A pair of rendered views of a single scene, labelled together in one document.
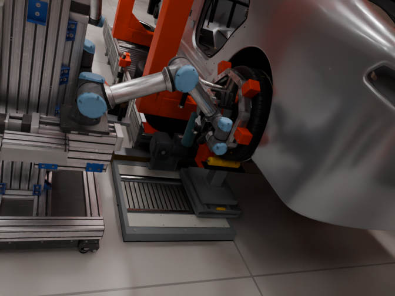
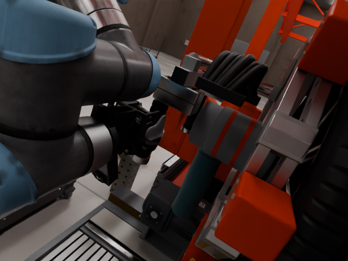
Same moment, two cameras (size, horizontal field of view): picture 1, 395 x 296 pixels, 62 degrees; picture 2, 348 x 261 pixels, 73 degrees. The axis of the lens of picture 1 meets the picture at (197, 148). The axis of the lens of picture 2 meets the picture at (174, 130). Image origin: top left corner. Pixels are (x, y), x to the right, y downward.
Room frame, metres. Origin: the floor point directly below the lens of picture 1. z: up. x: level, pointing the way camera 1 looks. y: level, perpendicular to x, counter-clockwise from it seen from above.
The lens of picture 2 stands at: (1.55, -0.33, 1.01)
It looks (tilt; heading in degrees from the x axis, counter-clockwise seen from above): 19 degrees down; 45
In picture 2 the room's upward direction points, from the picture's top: 23 degrees clockwise
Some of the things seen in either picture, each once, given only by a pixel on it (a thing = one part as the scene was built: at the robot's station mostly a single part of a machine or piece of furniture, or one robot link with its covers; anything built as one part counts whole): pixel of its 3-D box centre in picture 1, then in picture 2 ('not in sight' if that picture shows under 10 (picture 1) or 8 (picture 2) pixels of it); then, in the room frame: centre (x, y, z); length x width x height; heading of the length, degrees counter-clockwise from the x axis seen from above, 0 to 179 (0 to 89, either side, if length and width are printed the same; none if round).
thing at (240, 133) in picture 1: (242, 135); (253, 214); (1.85, -0.23, 0.85); 0.09 x 0.08 x 0.07; 29
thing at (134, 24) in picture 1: (147, 30); (257, 107); (4.24, 1.15, 0.69); 0.52 x 0.17 x 0.35; 119
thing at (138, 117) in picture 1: (123, 76); (209, 136); (3.50, 1.08, 0.28); 2.47 x 0.09 x 0.22; 29
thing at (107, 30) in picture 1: (132, 43); not in sight; (5.21, 1.60, 0.19); 1.00 x 0.86 x 0.39; 29
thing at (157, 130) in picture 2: not in sight; (158, 127); (1.85, 0.01, 0.85); 0.09 x 0.03 x 0.06; 21
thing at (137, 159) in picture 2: (198, 121); (150, 129); (1.86, 0.05, 0.83); 0.04 x 0.04 x 0.16
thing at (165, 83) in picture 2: not in sight; (179, 93); (1.88, 0.03, 0.93); 0.09 x 0.05 x 0.05; 119
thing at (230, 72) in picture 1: (223, 111); (258, 150); (2.13, -0.07, 0.85); 0.54 x 0.07 x 0.54; 29
